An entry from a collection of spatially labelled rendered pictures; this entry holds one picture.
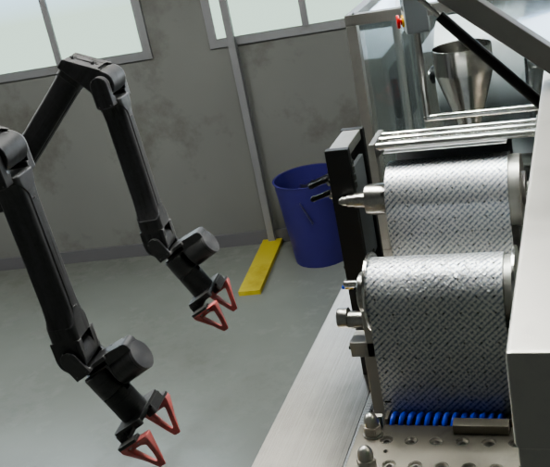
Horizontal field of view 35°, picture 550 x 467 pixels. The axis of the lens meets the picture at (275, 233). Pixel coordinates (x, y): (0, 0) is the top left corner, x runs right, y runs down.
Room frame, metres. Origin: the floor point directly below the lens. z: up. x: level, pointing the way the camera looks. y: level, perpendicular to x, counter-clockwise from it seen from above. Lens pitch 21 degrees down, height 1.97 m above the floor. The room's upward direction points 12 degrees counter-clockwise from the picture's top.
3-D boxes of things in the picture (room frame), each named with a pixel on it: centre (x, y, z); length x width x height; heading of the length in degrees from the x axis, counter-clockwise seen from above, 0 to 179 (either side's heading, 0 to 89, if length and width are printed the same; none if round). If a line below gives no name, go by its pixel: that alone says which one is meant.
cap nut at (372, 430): (1.34, -0.10, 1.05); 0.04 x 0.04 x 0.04
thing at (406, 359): (1.36, -0.24, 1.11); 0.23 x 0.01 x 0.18; 68
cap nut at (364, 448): (1.25, -0.07, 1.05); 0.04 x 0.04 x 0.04
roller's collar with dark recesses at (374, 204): (1.70, -0.23, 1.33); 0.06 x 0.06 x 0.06; 68
